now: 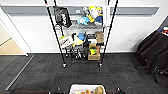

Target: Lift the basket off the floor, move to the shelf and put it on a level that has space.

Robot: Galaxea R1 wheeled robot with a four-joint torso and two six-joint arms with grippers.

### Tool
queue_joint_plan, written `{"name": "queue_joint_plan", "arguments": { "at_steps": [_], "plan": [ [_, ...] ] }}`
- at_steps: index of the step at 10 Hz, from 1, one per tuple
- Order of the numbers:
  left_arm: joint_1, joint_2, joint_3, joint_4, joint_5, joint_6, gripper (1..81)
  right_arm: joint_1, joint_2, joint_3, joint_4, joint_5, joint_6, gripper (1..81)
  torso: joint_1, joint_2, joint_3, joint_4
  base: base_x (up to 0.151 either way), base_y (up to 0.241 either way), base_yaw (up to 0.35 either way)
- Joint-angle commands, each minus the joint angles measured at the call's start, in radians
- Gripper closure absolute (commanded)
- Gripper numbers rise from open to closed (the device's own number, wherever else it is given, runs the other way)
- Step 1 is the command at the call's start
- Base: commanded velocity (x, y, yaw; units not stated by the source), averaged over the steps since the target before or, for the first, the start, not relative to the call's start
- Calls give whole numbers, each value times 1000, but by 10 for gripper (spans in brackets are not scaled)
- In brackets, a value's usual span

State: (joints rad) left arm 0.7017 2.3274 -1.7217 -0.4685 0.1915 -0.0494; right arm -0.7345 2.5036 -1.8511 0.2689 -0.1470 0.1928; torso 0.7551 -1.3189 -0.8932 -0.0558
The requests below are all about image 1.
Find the small brown cardboard box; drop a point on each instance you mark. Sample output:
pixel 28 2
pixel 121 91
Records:
pixel 99 37

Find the long grey wall band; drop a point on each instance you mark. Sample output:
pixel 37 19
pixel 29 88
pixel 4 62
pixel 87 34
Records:
pixel 30 10

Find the pale basket with dark spots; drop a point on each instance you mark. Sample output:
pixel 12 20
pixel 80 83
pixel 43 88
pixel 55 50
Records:
pixel 71 89

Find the black bag with grey print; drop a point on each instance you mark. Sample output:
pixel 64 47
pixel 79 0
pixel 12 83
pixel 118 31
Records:
pixel 62 16

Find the dark goods cluster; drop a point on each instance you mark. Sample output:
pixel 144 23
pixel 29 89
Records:
pixel 76 53

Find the white printed box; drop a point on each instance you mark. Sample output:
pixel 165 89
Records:
pixel 66 42

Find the yellow plush with blue cap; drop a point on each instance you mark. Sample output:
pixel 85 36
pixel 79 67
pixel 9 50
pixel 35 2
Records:
pixel 79 39

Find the tan plush animal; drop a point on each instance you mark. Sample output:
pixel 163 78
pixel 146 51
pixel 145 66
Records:
pixel 98 90

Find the yellow white blue plush toy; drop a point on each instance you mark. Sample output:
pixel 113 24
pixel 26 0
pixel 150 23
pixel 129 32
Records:
pixel 94 14

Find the black box with print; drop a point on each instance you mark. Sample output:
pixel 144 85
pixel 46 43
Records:
pixel 91 39

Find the yellow-green pack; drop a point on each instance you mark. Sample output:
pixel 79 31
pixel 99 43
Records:
pixel 93 51

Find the orange plush toy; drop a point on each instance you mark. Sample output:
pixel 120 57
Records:
pixel 87 92

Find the open brown cardboard box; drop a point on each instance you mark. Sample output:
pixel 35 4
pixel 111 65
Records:
pixel 94 58

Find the white paper bag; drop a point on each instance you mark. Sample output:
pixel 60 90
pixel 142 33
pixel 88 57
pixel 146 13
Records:
pixel 104 16

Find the white door frame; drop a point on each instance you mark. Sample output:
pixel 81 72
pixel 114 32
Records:
pixel 15 31

